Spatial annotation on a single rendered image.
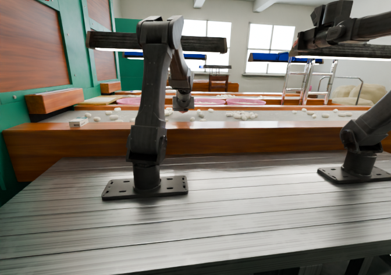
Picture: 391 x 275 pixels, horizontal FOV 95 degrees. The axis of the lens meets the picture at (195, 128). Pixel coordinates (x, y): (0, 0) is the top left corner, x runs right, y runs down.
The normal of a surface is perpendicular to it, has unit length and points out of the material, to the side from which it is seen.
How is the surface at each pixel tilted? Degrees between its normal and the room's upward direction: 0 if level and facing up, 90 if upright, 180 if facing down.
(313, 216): 0
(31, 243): 0
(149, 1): 90
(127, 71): 90
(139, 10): 90
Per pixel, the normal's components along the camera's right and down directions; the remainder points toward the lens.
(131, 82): 0.14, 0.30
